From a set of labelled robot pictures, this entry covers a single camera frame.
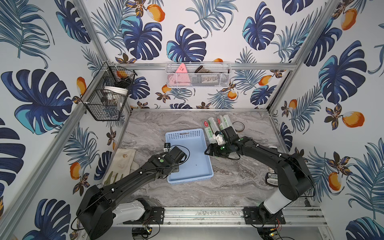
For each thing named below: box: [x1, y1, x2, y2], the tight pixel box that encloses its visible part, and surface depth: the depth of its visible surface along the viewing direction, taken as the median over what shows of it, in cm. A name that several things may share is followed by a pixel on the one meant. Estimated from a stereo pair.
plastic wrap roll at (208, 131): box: [202, 120, 217, 144], surface depth 108 cm
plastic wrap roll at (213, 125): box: [208, 117, 220, 135], surface depth 112 cm
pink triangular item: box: [168, 63, 191, 86], surface depth 92 cm
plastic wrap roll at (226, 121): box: [222, 114, 232, 129], surface depth 112 cm
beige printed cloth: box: [102, 148, 140, 186], surface depth 96 cm
